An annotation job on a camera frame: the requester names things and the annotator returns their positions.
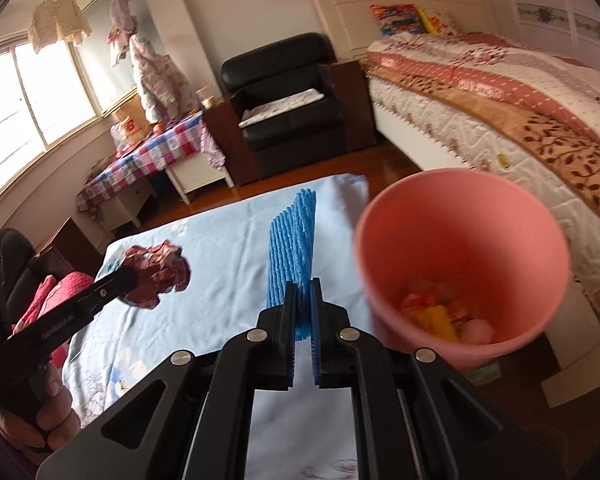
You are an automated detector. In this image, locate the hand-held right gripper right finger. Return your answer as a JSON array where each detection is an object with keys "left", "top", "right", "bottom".
[{"left": 310, "top": 278, "right": 566, "bottom": 480}]

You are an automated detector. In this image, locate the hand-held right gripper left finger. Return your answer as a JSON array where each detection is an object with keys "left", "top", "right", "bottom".
[{"left": 35, "top": 282, "right": 297, "bottom": 480}]

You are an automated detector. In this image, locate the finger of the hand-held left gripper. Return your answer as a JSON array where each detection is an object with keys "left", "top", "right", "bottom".
[{"left": 77, "top": 266, "right": 137, "bottom": 311}]

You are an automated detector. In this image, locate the red paper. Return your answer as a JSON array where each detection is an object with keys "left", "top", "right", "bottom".
[{"left": 122, "top": 240, "right": 192, "bottom": 309}]

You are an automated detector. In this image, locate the blue foam net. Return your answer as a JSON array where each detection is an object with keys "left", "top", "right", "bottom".
[{"left": 266, "top": 188, "right": 317, "bottom": 342}]

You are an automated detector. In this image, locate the pink plastic bucket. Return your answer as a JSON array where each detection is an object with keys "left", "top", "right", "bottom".
[{"left": 354, "top": 169, "right": 572, "bottom": 373}]

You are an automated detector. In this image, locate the person's left hand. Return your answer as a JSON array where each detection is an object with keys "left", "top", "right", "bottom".
[{"left": 0, "top": 362, "right": 83, "bottom": 467}]

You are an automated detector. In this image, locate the person's pink dotted clothing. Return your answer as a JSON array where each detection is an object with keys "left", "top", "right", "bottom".
[{"left": 10, "top": 270, "right": 98, "bottom": 376}]

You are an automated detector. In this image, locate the brown wooden crate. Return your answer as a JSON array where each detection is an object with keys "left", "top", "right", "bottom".
[{"left": 30, "top": 216, "right": 106, "bottom": 286}]

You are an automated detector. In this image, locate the black chair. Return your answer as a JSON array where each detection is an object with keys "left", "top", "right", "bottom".
[{"left": 0, "top": 227, "right": 48, "bottom": 321}]

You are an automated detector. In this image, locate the red white wrapper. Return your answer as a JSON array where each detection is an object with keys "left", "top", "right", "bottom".
[{"left": 399, "top": 290, "right": 438, "bottom": 316}]

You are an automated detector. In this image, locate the light blue floral tablecloth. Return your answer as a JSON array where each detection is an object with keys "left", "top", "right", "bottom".
[{"left": 62, "top": 174, "right": 371, "bottom": 480}]

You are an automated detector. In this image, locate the white desk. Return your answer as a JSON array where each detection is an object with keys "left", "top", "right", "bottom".
[{"left": 102, "top": 152, "right": 233, "bottom": 233}]

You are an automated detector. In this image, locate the checkered cloth side table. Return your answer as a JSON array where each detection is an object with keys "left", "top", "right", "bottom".
[{"left": 76, "top": 110, "right": 225, "bottom": 213}]

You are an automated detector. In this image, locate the orange striped wrapper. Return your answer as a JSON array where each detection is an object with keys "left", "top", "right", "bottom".
[{"left": 445, "top": 300, "right": 473, "bottom": 323}]

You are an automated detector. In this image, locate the white red shopping bag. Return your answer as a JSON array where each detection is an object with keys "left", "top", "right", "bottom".
[{"left": 111, "top": 115, "right": 148, "bottom": 153}]

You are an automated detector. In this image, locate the dark wood cabinet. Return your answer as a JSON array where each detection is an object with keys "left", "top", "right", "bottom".
[{"left": 201, "top": 97, "right": 262, "bottom": 187}]

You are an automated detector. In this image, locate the window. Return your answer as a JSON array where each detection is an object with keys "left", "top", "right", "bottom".
[{"left": 0, "top": 42, "right": 103, "bottom": 206}]

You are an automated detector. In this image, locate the floral padded jacket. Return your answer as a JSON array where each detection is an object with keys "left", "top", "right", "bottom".
[{"left": 129, "top": 32, "right": 201, "bottom": 126}]

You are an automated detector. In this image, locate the pale seat cushion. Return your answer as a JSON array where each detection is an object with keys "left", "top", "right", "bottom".
[{"left": 238, "top": 88, "right": 326, "bottom": 128}]

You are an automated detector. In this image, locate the brown wooden nightstand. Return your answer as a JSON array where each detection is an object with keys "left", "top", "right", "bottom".
[{"left": 327, "top": 59, "right": 381, "bottom": 153}]

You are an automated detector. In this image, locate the quilted white mattress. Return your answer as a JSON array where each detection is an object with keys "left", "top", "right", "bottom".
[{"left": 370, "top": 77, "right": 600, "bottom": 331}]

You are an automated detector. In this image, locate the cream knit cardigan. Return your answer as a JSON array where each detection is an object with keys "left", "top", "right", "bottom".
[{"left": 27, "top": 0, "right": 92, "bottom": 54}]

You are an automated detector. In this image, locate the pink hanging hat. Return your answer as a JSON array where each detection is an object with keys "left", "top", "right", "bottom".
[{"left": 106, "top": 0, "right": 140, "bottom": 67}]

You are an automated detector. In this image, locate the black leather armchair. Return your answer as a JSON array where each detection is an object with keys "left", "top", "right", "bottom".
[{"left": 221, "top": 32, "right": 348, "bottom": 181}]

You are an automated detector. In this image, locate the brown leaf pattern blanket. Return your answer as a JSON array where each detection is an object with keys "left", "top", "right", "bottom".
[{"left": 375, "top": 67, "right": 600, "bottom": 266}]

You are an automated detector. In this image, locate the bed with patterned bedding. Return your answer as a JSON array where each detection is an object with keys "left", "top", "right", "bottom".
[{"left": 314, "top": 0, "right": 600, "bottom": 408}]

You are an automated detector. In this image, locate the colourful printed pillow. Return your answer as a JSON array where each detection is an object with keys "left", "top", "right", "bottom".
[{"left": 370, "top": 4, "right": 428, "bottom": 36}]

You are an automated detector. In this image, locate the pink dotted quilt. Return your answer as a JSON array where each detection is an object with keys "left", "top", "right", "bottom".
[{"left": 367, "top": 31, "right": 600, "bottom": 148}]

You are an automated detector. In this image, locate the yellow floral pillow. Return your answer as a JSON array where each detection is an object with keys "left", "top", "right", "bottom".
[{"left": 417, "top": 7, "right": 463, "bottom": 38}]

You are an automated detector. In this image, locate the white wardrobe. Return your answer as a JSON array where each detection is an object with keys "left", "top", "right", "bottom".
[{"left": 510, "top": 0, "right": 600, "bottom": 53}]

